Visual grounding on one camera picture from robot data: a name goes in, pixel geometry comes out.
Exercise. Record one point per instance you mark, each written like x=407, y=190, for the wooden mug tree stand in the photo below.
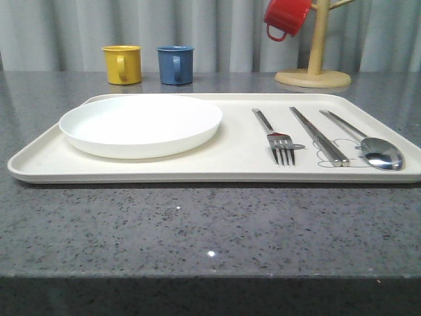
x=314, y=76

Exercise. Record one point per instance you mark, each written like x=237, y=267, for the silver metal spoon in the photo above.
x=377, y=152

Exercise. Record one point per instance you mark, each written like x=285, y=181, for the white round plate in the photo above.
x=141, y=126

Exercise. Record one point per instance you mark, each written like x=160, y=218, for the blue enamel mug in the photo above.
x=175, y=64

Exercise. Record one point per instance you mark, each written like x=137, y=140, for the silver metal chopstick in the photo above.
x=314, y=135
x=333, y=148

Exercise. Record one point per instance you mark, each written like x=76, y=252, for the cream rabbit print tray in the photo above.
x=238, y=152

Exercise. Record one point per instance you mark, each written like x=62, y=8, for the yellow enamel mug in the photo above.
x=123, y=64

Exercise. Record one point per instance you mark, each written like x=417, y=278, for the red enamel mug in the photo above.
x=287, y=16

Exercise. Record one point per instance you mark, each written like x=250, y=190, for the grey pleated curtain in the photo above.
x=227, y=36

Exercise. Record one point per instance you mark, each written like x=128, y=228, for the silver metal fork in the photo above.
x=281, y=145

